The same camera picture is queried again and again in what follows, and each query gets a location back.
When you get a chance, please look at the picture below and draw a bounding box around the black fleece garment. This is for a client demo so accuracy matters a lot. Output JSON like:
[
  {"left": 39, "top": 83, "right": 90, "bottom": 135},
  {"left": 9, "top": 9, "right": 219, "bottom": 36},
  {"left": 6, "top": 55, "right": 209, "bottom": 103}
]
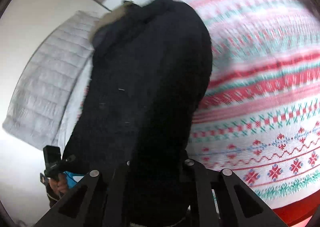
[{"left": 63, "top": 0, "right": 212, "bottom": 226}]

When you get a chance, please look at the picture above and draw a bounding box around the person's left hand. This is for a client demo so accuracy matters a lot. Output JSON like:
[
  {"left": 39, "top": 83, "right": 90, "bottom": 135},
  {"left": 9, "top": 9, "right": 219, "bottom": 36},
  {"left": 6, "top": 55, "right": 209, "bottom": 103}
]
[{"left": 49, "top": 173, "right": 69, "bottom": 197}]

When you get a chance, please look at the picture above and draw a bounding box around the grey quilted comforter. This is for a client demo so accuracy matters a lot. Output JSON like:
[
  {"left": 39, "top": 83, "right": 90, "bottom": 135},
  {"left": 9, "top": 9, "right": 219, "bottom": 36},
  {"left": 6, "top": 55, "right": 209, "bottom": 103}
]
[{"left": 3, "top": 11, "right": 99, "bottom": 150}]

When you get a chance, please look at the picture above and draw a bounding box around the pink patterned fair isle blanket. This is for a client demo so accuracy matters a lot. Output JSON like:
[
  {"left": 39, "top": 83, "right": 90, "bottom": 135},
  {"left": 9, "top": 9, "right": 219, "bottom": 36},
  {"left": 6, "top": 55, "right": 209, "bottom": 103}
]
[{"left": 181, "top": 0, "right": 319, "bottom": 209}]

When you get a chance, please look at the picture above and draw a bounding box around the dark navy and beige pillow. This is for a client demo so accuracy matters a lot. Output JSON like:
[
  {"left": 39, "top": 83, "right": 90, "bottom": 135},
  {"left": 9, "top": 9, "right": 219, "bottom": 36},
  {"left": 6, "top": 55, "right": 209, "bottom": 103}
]
[{"left": 89, "top": 0, "right": 140, "bottom": 49}]

